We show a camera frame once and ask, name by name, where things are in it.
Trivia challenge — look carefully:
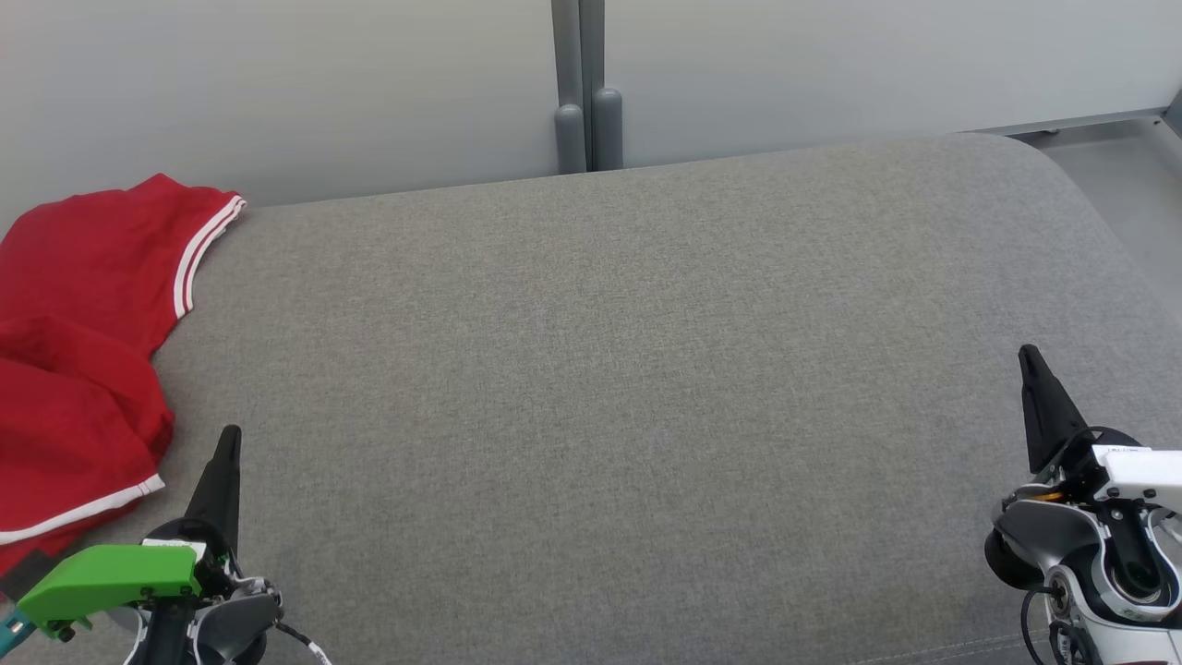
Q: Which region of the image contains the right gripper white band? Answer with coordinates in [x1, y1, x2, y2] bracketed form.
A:
[1011, 345, 1182, 509]

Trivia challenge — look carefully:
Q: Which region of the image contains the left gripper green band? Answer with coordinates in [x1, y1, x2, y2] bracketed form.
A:
[17, 425, 243, 640]

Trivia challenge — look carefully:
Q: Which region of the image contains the red Bulls 23 jersey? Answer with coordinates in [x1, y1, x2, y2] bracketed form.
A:
[0, 173, 247, 370]

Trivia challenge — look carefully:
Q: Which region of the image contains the grey fabric sofa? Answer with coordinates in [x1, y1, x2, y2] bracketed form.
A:
[0, 132, 1182, 665]

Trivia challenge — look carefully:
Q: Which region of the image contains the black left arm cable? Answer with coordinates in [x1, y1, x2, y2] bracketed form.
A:
[272, 621, 333, 665]

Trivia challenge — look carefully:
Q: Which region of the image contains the thin black right gripper cable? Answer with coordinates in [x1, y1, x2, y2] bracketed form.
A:
[1019, 584, 1072, 665]

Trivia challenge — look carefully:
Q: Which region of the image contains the teal left camera connector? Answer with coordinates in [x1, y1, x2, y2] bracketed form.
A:
[0, 612, 36, 662]

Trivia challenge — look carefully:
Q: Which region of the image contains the grey partition base rail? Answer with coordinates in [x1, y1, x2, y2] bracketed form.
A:
[977, 106, 1182, 139]

